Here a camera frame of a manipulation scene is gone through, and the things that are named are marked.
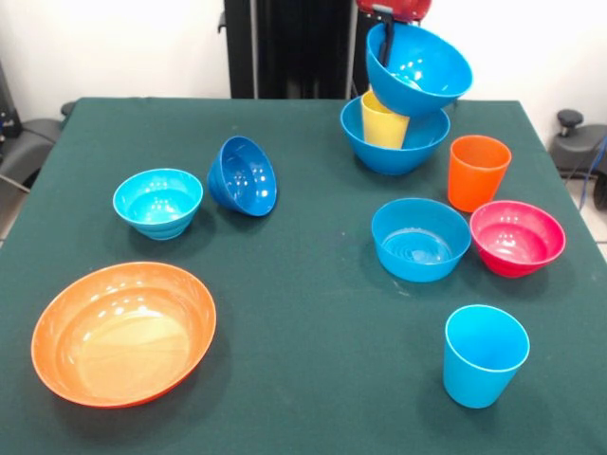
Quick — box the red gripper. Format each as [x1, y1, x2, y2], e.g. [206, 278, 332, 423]
[356, 0, 433, 67]

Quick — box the large blue plastic bowl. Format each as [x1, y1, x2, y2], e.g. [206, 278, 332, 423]
[365, 22, 474, 118]
[339, 97, 451, 176]

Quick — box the yellow plastic cup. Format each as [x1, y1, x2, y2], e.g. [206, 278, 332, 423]
[360, 90, 411, 151]

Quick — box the orange plastic cup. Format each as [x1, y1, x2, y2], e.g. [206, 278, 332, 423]
[447, 135, 513, 213]

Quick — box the dark blue plastic bowl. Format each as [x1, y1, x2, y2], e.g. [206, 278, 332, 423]
[207, 136, 279, 218]

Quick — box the blue flat-bottomed ringed bowl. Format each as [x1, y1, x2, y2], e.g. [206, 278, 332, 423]
[371, 196, 472, 282]

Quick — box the black equipment base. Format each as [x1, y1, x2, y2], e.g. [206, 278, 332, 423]
[0, 61, 64, 191]
[549, 108, 607, 179]

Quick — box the pink plastic bowl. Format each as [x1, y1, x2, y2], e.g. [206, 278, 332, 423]
[469, 200, 567, 279]

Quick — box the dark green tablecloth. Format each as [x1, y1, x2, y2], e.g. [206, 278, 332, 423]
[0, 97, 607, 455]

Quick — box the small cyan plastic bowl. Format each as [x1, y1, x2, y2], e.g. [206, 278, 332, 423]
[112, 168, 205, 242]

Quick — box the light blue plastic cup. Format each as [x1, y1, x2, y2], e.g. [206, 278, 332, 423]
[442, 304, 531, 410]

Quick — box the large orange plastic bowl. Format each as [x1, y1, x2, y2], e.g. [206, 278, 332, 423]
[30, 261, 218, 409]

